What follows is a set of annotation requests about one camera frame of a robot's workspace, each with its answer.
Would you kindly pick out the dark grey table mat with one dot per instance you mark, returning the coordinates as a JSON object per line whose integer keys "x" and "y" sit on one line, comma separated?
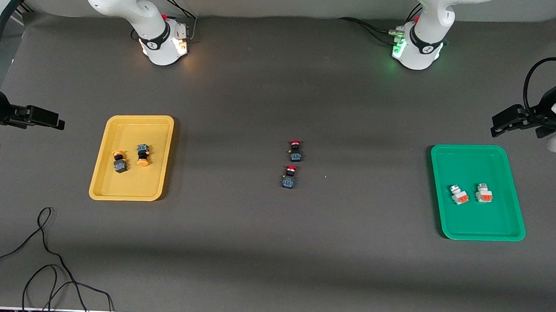
{"x": 274, "y": 249}

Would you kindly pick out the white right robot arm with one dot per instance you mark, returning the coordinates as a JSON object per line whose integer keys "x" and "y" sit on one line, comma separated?
{"x": 156, "y": 43}

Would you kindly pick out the yellow plastic tray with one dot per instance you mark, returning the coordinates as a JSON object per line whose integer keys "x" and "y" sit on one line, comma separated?
{"x": 136, "y": 187}

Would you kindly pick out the white and orange button switch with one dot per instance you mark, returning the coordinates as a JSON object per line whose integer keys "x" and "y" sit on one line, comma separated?
{"x": 459, "y": 196}
{"x": 484, "y": 196}

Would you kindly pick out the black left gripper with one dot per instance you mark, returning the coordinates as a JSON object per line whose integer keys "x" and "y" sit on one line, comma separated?
{"x": 544, "y": 113}

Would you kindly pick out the yellow push button switch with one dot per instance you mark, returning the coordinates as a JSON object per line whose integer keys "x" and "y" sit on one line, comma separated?
{"x": 142, "y": 162}
{"x": 120, "y": 165}

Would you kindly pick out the green plastic tray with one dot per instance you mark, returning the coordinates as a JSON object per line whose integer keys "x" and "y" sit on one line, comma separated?
{"x": 477, "y": 221}

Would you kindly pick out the red push button switch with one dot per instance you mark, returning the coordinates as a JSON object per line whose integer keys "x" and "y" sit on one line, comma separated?
{"x": 288, "y": 181}
{"x": 296, "y": 156}

